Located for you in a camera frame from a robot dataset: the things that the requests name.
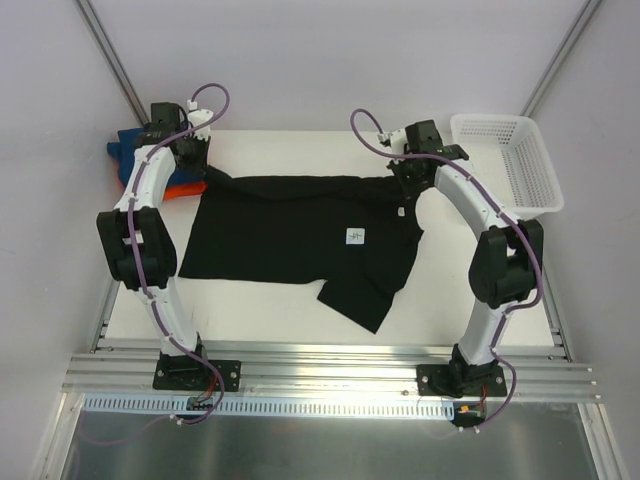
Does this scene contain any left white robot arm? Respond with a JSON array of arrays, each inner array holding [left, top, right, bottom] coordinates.
[[96, 100, 213, 388]]

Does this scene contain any aluminium frame rail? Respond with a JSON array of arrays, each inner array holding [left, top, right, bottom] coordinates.
[[62, 339, 604, 403]]

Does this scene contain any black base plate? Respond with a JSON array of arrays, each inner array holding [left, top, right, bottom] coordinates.
[[152, 354, 242, 392], [416, 361, 507, 399]]

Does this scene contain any white perforated plastic basket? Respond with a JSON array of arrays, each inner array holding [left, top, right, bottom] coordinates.
[[450, 114, 564, 219]]

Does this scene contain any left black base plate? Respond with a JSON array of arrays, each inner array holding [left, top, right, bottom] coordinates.
[[152, 354, 242, 392]]

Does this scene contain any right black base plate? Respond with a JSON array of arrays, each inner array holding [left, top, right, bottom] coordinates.
[[416, 361, 507, 399]]

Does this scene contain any folded blue t shirt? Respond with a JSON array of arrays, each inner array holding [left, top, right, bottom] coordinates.
[[106, 128, 204, 189]]

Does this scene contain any folded orange t shirt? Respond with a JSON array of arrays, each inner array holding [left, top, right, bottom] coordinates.
[[163, 181, 207, 201]]

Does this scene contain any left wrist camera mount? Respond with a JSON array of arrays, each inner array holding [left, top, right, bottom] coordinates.
[[186, 100, 214, 140]]

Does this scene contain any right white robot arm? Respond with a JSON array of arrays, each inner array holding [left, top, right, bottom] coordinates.
[[378, 120, 544, 398]]

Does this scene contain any black t shirt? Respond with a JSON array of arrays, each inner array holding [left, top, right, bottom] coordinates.
[[179, 167, 423, 333]]

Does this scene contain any white slotted cable duct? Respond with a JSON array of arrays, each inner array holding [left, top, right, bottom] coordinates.
[[83, 394, 454, 421]]

